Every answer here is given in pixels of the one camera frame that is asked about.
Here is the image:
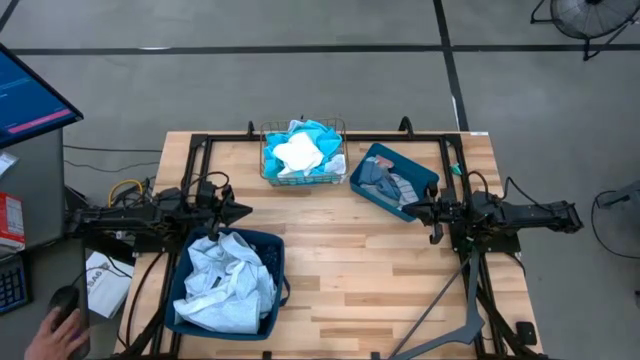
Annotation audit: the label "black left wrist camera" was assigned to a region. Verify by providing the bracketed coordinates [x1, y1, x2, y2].
[197, 180, 219, 204]

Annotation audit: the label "grey desk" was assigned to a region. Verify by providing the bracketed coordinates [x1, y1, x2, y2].
[0, 235, 92, 360]

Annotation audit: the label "person's hand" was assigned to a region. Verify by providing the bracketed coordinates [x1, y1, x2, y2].
[23, 305, 92, 360]

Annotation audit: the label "turquoise cloth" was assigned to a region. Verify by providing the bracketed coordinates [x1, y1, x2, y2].
[263, 118, 346, 180]

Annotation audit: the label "black aluminium frame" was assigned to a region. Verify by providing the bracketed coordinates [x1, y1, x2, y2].
[174, 115, 546, 360]

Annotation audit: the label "small white paper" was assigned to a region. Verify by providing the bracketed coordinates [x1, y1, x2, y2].
[0, 151, 20, 179]

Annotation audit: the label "wire basket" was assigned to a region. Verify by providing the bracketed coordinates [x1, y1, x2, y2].
[258, 117, 350, 188]

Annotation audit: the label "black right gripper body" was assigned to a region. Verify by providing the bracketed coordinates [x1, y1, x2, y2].
[423, 180, 474, 246]

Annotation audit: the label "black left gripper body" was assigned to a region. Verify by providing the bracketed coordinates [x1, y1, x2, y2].
[197, 184, 236, 244]

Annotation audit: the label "navy fabric bin white stripe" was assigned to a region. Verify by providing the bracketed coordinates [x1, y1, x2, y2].
[163, 227, 292, 342]

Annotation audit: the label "grey sock orange stripes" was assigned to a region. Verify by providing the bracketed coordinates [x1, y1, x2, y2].
[359, 154, 420, 210]

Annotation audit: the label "blue plastic tray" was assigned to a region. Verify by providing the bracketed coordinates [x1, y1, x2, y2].
[348, 142, 441, 224]

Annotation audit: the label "black rubber foot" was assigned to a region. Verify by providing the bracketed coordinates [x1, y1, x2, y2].
[514, 321, 539, 346]

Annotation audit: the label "black floor fan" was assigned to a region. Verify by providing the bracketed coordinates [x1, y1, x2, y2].
[529, 0, 640, 62]

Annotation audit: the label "white mesh cloth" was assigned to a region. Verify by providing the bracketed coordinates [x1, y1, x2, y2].
[322, 152, 348, 176]

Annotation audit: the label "red box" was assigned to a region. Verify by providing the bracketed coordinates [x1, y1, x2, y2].
[0, 192, 27, 251]

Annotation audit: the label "yellow cable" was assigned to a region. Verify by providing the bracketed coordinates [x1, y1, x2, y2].
[108, 178, 145, 207]

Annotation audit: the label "monitor with blue screen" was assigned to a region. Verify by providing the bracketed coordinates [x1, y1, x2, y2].
[0, 42, 85, 150]

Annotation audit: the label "dark navy dotted cloth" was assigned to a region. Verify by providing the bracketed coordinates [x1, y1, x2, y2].
[257, 243, 282, 275]

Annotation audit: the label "light blue patterned cloth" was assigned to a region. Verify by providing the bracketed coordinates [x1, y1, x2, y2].
[172, 230, 279, 335]

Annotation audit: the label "blue sock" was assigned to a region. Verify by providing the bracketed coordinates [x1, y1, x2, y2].
[358, 157, 404, 201]

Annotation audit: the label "black computer mouse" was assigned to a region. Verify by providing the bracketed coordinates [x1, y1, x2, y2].
[47, 284, 81, 331]

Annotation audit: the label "black keyboard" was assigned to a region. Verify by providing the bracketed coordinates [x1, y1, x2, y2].
[0, 257, 32, 315]

